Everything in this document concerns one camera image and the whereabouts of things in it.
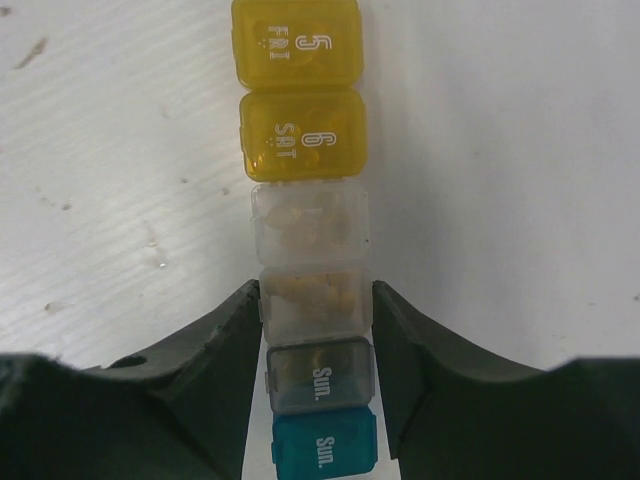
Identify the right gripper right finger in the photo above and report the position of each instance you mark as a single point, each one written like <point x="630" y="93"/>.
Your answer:
<point x="454" y="410"/>

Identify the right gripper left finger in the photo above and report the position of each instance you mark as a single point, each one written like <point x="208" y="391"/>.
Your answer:
<point x="178" y="409"/>

